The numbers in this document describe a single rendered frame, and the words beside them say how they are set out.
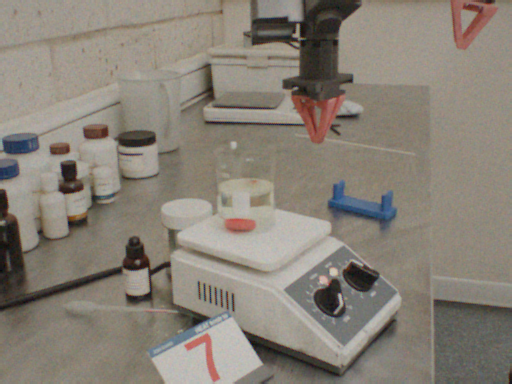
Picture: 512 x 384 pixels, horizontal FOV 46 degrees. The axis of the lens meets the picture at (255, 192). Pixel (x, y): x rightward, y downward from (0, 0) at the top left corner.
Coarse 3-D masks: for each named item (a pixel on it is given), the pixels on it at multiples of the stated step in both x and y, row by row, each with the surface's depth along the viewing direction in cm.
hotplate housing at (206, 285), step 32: (192, 256) 60; (320, 256) 60; (192, 288) 60; (224, 288) 58; (256, 288) 55; (256, 320) 56; (288, 320) 54; (384, 320) 58; (288, 352) 56; (320, 352) 53; (352, 352) 53
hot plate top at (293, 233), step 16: (208, 224) 63; (288, 224) 63; (304, 224) 63; (320, 224) 63; (192, 240) 59; (208, 240) 59; (224, 240) 59; (240, 240) 59; (256, 240) 59; (272, 240) 59; (288, 240) 59; (304, 240) 59; (224, 256) 57; (240, 256) 56; (256, 256) 56; (272, 256) 56; (288, 256) 56
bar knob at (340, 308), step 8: (336, 280) 56; (320, 288) 56; (328, 288) 56; (336, 288) 55; (320, 296) 55; (328, 296) 55; (336, 296) 54; (320, 304) 54; (328, 304) 55; (336, 304) 53; (344, 304) 56; (328, 312) 54; (336, 312) 54; (344, 312) 55
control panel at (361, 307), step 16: (336, 256) 61; (352, 256) 62; (320, 272) 58; (288, 288) 55; (304, 288) 56; (352, 288) 58; (384, 288) 60; (304, 304) 54; (352, 304) 57; (368, 304) 58; (384, 304) 59; (320, 320) 53; (336, 320) 54; (352, 320) 55; (368, 320) 56; (336, 336) 53; (352, 336) 53
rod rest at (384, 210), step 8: (336, 184) 91; (344, 184) 93; (336, 192) 91; (392, 192) 88; (328, 200) 92; (336, 200) 92; (344, 200) 92; (352, 200) 92; (360, 200) 92; (384, 200) 86; (392, 200) 88; (344, 208) 90; (352, 208) 90; (360, 208) 89; (368, 208) 88; (376, 208) 88; (384, 208) 87; (392, 208) 88; (376, 216) 87; (384, 216) 87
